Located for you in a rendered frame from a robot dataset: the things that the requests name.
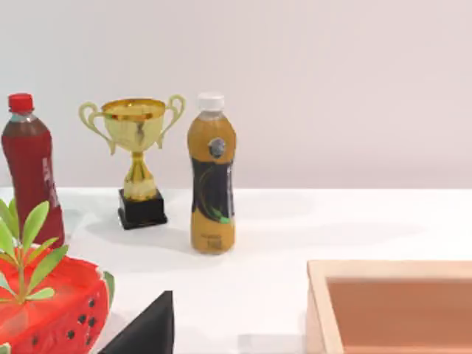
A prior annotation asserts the red bottle with red cap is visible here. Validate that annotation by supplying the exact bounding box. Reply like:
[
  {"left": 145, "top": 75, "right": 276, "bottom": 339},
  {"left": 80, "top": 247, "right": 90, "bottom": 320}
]
[{"left": 1, "top": 93, "right": 66, "bottom": 249}]

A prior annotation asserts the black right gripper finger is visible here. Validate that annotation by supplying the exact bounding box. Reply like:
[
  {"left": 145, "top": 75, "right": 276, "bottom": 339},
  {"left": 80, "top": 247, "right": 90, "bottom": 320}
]
[{"left": 97, "top": 290, "right": 175, "bottom": 354}]

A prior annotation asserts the gold trophy with black base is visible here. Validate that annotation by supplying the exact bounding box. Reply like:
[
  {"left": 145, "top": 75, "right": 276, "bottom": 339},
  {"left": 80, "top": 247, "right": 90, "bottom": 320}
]
[{"left": 78, "top": 94, "right": 187, "bottom": 231}]

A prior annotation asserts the shallow salmon-coloured box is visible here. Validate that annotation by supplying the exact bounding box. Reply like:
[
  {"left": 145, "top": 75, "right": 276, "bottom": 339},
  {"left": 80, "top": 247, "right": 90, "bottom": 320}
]
[{"left": 306, "top": 260, "right": 472, "bottom": 354}]

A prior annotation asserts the yellow bottle with white cap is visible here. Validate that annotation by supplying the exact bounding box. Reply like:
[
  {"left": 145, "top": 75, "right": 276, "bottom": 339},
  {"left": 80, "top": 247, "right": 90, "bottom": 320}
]
[{"left": 187, "top": 92, "right": 237, "bottom": 255}]

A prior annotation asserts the red watermelon plant pot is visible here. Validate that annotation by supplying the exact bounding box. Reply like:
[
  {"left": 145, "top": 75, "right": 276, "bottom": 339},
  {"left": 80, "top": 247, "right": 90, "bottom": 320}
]
[{"left": 0, "top": 198, "right": 116, "bottom": 354}]

